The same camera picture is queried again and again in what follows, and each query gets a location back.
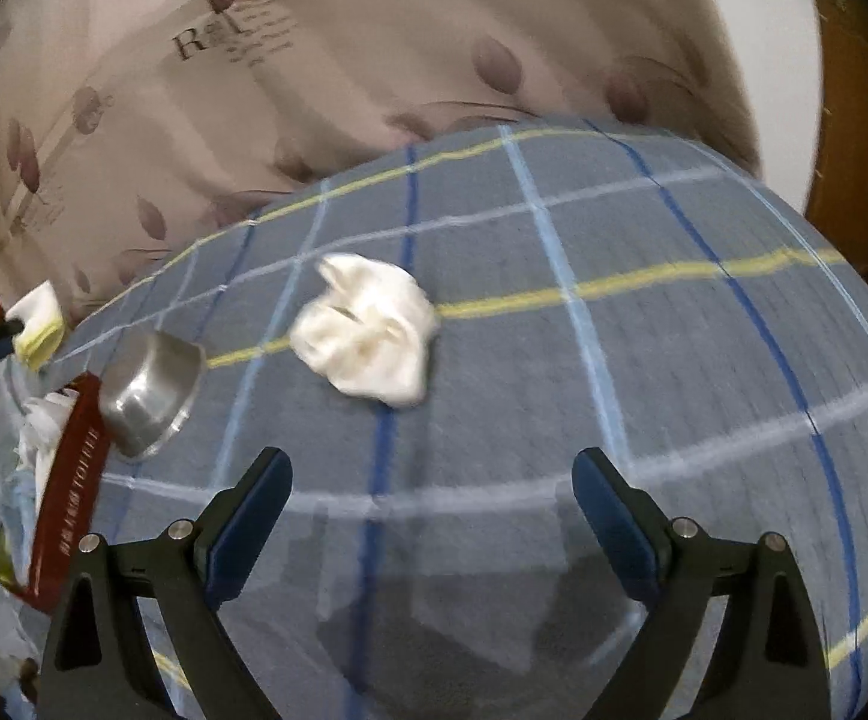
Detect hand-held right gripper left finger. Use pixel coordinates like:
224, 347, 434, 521
32, 447, 294, 720

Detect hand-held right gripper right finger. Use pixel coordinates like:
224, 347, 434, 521
570, 447, 834, 720

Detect white sponge block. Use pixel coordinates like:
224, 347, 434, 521
8, 279, 67, 371

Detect gold tray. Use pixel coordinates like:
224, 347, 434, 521
0, 372, 114, 610

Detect white cloth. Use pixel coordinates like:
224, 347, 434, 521
288, 252, 439, 410

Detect steel bowl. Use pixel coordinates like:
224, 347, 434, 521
98, 330, 205, 461

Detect grey plaid bed sheet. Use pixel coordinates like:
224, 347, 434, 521
51, 114, 868, 720

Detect beige leaf printed blanket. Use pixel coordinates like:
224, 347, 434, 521
0, 0, 765, 316

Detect wooden door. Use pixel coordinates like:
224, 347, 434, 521
800, 0, 868, 331

